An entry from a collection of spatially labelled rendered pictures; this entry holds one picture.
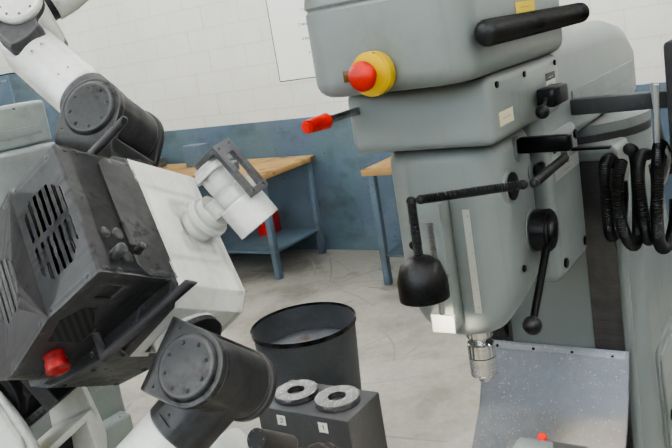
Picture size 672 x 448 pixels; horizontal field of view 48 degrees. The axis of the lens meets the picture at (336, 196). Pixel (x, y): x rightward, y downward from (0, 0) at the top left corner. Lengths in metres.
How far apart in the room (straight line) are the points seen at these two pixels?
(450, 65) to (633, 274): 0.79
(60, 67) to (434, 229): 0.64
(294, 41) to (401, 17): 5.53
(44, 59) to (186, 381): 0.60
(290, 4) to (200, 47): 1.11
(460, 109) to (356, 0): 0.21
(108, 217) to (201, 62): 6.26
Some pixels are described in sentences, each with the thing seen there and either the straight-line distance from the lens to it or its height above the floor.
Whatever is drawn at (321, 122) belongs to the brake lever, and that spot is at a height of 1.70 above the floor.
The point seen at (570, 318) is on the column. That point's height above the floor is 1.16.
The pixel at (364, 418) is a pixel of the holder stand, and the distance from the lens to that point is 1.50.
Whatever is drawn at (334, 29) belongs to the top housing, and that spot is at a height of 1.83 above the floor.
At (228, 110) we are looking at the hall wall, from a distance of 7.08.
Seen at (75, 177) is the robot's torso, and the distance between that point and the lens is 1.00.
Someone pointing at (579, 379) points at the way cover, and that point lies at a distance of 1.71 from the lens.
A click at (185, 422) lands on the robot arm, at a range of 0.99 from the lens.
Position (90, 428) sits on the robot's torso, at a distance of 1.37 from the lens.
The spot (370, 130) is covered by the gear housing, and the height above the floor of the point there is 1.67.
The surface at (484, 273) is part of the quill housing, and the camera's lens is 1.19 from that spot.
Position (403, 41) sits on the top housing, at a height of 1.80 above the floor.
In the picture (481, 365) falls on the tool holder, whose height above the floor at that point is 1.23.
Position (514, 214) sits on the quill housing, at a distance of 1.21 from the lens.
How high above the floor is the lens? 1.81
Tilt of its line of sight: 12 degrees down
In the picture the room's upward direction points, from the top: 9 degrees counter-clockwise
